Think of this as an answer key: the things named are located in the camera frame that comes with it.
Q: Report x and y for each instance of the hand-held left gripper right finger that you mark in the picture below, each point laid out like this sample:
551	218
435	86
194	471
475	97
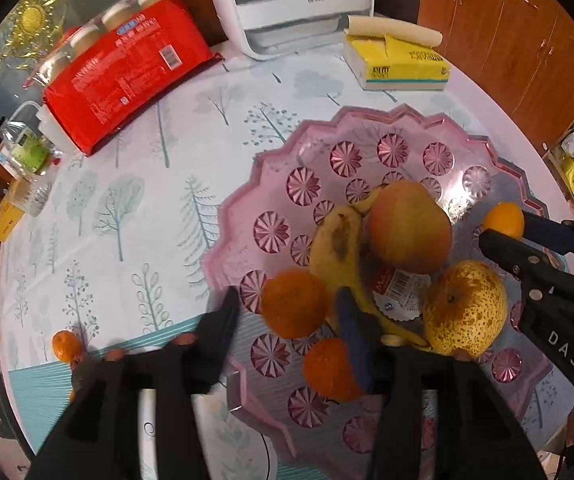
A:
352	332

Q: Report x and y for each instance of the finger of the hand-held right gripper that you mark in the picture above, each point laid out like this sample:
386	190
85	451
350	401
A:
544	232
527	260

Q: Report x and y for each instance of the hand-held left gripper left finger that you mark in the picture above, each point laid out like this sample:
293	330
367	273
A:
217	340

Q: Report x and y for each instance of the tangerine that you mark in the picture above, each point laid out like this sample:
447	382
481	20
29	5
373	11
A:
72	395
504	220
328	370
294	310
67	346

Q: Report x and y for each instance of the yellow speckled pear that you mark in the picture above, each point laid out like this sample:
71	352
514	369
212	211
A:
467	305

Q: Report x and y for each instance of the yellow banana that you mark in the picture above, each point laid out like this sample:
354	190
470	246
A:
337	245

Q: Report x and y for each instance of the red yellow apple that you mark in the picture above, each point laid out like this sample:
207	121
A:
409	230

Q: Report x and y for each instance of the pink plastic bowl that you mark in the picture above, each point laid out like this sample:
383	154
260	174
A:
277	230

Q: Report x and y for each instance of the dark avocado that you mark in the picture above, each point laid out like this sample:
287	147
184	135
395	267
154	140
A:
84	367

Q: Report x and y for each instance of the teal striped table mat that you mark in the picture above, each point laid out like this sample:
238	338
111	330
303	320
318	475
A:
37	400

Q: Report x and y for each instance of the brown wooden cabinet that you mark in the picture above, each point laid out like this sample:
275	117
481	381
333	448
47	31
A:
492	25

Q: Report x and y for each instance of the yellow tissue pack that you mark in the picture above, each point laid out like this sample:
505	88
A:
397	65

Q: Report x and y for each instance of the clear glass cup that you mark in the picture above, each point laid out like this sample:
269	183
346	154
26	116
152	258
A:
34	195

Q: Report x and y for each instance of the small yellow box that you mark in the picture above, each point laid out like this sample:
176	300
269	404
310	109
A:
7	217

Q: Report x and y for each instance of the red pack of yogurt bottles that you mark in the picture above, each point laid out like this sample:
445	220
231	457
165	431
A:
117	75

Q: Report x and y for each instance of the white countertop appliance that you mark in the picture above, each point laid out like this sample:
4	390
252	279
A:
287	5

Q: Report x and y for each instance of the gold door ornament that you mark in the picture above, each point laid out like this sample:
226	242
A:
32	17

